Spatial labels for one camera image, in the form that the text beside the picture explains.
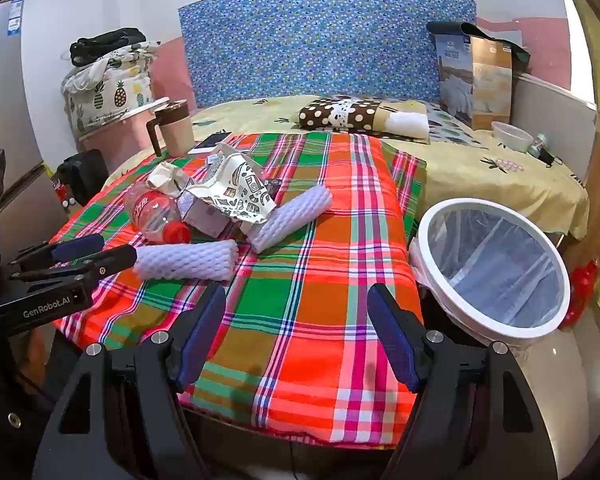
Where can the white smartphone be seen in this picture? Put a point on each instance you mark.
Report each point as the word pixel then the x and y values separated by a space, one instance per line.
pixel 208 144

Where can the white plastic bowl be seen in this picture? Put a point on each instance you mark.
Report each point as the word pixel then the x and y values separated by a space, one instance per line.
pixel 512 137

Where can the yellow pineapple bed sheet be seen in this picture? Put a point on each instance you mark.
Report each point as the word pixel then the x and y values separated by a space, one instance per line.
pixel 459 162

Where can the bedding package box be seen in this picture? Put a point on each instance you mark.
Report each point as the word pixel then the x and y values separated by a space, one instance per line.
pixel 476 73

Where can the pineapple print storage bag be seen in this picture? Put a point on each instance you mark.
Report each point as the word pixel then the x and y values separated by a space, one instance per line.
pixel 106 89

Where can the red green plaid cloth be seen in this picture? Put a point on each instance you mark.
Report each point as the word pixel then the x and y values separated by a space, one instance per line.
pixel 297 355

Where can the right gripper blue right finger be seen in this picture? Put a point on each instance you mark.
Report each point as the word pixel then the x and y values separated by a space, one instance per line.
pixel 400 334

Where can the black backpack on floor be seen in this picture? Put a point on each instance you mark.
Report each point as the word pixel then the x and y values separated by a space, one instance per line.
pixel 85 174

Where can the beige brown travel mug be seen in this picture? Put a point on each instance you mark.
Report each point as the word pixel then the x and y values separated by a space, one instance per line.
pixel 173 121

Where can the small green jar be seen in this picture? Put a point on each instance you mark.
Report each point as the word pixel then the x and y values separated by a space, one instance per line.
pixel 537 145

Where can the translucent trash bag liner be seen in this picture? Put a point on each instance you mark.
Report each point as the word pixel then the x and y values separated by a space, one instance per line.
pixel 496 266

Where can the black bag on top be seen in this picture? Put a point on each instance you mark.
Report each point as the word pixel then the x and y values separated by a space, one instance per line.
pixel 85 51

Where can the white round trash bin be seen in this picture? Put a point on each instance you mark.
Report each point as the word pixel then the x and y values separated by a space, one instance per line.
pixel 476 324

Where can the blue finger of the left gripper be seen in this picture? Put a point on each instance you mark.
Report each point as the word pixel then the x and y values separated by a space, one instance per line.
pixel 47 254
pixel 92 268

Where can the patterned paper cup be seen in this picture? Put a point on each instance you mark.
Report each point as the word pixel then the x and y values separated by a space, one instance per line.
pixel 233 185

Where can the brown polka dot pillow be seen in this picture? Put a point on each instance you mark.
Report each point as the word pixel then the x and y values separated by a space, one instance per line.
pixel 400 119

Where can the white foam net sleeve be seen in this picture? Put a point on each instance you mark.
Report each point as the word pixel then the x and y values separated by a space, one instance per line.
pixel 289 218
pixel 214 261

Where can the clear bottle red cap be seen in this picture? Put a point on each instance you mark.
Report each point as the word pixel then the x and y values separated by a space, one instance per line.
pixel 155 215

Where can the crumpled white paper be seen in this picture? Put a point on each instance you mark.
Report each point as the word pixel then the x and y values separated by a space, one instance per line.
pixel 168 179

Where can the pink storage box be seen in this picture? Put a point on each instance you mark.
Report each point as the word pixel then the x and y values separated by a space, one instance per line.
pixel 119 141

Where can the white milk carton box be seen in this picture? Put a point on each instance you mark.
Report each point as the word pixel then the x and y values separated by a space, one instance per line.
pixel 210 217

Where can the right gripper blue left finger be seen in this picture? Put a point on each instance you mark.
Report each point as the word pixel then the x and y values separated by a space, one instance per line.
pixel 193 334

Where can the red detergent bottle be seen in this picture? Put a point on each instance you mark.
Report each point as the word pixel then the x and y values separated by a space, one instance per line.
pixel 582 282

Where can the blue floral headboard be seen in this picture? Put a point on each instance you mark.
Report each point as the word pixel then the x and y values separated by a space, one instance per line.
pixel 247 49

